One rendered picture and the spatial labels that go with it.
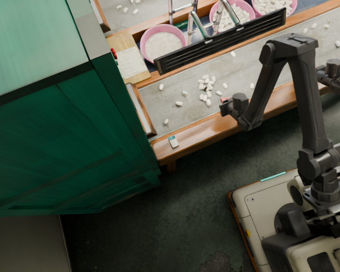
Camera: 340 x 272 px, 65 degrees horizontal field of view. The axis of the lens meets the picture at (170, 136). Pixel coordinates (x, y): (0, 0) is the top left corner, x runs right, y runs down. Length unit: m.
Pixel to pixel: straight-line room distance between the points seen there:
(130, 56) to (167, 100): 0.32
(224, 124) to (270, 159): 0.91
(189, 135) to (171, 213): 0.87
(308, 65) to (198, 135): 0.70
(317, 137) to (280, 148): 1.40
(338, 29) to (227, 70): 0.71
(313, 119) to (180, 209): 1.41
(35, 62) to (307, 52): 0.69
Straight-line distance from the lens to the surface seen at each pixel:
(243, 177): 2.17
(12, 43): 0.43
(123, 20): 1.77
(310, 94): 0.87
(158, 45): 1.65
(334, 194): 0.99
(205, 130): 1.39
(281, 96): 1.55
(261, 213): 1.89
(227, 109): 1.26
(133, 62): 1.54
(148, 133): 1.28
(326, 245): 1.45
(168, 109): 1.45
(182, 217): 2.09
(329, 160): 0.95
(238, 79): 1.56
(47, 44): 0.40
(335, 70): 1.43
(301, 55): 0.84
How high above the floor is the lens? 2.09
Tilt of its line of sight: 74 degrees down
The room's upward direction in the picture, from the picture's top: 5 degrees counter-clockwise
